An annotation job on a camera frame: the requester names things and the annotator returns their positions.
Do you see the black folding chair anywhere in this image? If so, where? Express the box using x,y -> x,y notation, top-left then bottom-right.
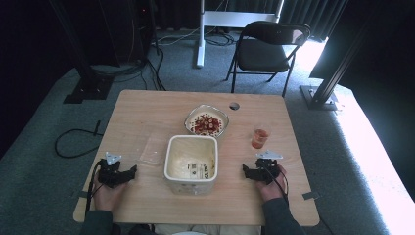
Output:
225,20 -> 312,98

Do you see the black metal stand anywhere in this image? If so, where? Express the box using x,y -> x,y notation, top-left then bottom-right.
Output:
300,0 -> 380,112
48,0 -> 115,105

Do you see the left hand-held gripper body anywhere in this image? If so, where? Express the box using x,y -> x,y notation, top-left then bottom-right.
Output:
97,151 -> 131,189

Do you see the left hand-held gripper cable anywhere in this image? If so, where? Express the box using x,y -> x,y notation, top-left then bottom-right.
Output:
84,159 -> 103,217

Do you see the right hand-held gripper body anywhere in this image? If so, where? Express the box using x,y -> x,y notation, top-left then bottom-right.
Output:
253,149 -> 284,186

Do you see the person's left hand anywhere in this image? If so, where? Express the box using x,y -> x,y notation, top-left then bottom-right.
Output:
92,177 -> 130,213

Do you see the hand-held gripper cable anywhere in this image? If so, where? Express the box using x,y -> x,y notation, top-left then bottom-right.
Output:
84,159 -> 103,217
263,162 -> 291,208

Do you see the white square plastic bin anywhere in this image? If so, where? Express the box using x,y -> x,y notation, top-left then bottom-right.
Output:
162,134 -> 219,197

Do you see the black cable on floor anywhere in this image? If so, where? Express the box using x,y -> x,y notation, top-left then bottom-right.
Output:
54,119 -> 105,160

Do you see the black curtain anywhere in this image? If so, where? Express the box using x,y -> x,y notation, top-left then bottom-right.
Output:
153,0 -> 348,42

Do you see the grey tape piece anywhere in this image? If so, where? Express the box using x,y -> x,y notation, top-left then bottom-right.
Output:
71,190 -> 94,200
301,191 -> 321,201

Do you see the clear cup with red liquid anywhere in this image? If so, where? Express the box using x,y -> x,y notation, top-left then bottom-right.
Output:
251,125 -> 271,151

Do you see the person's right hand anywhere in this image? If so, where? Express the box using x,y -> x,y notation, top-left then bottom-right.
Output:
255,164 -> 289,204

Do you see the bundle of black floor cables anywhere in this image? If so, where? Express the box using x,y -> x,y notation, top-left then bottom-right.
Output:
91,45 -> 168,92

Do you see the clear bowl with food leftovers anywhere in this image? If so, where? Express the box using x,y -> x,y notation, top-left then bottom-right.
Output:
184,104 -> 230,139

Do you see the right hand-held gripper cable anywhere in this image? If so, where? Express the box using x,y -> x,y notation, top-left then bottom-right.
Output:
263,162 -> 291,208

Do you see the white desk frame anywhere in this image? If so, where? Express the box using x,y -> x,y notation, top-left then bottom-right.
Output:
196,0 -> 286,70

